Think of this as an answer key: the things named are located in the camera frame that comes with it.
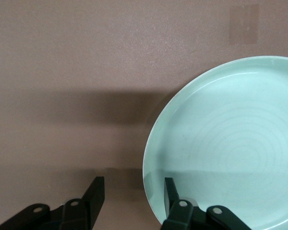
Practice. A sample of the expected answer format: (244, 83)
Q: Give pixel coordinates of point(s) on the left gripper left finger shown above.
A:
(93, 198)

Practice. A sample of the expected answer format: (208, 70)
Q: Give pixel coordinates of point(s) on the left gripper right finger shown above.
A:
(180, 215)

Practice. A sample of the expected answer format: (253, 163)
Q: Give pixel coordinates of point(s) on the light green round plate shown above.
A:
(230, 131)

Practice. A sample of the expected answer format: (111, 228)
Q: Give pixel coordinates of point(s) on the brown table cover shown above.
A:
(62, 72)

